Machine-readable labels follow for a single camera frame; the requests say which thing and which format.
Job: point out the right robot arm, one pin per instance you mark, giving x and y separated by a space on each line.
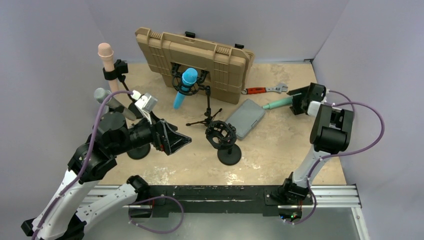
330 135

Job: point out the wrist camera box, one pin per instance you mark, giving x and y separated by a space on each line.
313 108
143 105

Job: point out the black round-base shock-mount stand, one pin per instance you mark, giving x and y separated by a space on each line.
222 137

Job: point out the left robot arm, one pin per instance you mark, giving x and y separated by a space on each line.
65 218

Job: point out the black round-base stand with clip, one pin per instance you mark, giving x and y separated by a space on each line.
121 69

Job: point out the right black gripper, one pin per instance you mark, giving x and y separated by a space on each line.
295 108

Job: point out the black round-base front-left stand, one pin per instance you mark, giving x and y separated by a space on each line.
139 152

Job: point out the mint green microphone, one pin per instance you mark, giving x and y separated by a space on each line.
278 103

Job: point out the grey flat plastic case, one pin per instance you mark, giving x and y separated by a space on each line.
245 118

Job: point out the red-handled adjustable wrench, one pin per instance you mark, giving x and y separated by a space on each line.
281 87

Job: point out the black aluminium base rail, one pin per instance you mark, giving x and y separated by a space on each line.
240 199

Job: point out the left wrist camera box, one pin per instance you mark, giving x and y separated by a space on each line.
143 105

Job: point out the black tripod shock-mount stand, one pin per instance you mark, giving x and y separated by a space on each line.
198 86

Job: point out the blue microphone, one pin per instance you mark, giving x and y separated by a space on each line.
187 79

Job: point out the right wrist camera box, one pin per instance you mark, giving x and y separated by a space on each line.
313 108

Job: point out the tan hard plastic case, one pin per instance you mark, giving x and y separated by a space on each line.
223 67

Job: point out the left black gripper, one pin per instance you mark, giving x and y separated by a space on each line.
165 136

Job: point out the pink microphone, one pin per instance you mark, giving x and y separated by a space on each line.
106 54

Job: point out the silver grey microphone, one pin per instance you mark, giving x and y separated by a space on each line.
100 94

